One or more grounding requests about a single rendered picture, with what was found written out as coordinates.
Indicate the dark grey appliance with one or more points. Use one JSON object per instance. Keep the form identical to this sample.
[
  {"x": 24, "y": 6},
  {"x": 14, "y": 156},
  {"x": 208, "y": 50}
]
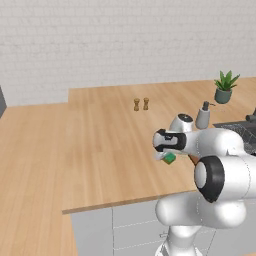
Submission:
[{"x": 2, "y": 101}]

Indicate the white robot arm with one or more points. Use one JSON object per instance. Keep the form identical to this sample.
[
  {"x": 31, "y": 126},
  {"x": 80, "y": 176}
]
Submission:
[{"x": 220, "y": 146}]

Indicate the grey drawer front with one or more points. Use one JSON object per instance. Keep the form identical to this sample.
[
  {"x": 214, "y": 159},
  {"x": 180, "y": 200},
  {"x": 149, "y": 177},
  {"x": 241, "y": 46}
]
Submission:
[
  {"x": 136, "y": 238},
  {"x": 133, "y": 215}
]

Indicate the grey counter cabinet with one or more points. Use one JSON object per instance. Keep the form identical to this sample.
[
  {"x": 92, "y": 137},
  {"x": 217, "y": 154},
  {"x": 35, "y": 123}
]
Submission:
[{"x": 91, "y": 233}]

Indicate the green sponge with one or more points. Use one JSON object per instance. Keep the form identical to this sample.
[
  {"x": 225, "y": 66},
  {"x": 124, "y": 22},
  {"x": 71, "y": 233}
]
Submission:
[{"x": 169, "y": 159}]

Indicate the dark grey tap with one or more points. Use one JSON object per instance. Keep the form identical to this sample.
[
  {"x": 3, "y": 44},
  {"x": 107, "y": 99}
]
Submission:
[{"x": 251, "y": 116}]

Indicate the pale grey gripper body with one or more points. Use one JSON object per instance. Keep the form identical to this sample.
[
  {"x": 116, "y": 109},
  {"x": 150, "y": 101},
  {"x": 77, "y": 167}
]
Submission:
[{"x": 160, "y": 155}]

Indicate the green plant in grey pot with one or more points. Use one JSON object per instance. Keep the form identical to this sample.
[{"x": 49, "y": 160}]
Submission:
[{"x": 224, "y": 90}]

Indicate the wooden salt shaker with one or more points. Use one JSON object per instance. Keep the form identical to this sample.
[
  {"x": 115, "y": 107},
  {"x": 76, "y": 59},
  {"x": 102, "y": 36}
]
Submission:
[{"x": 136, "y": 104}]

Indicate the dark grey sink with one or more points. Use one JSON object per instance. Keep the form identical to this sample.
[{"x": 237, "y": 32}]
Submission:
[{"x": 241, "y": 130}]

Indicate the grey soap dispenser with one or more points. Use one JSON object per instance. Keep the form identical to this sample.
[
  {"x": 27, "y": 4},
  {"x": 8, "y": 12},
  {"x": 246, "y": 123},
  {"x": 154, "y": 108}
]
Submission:
[{"x": 202, "y": 116}]

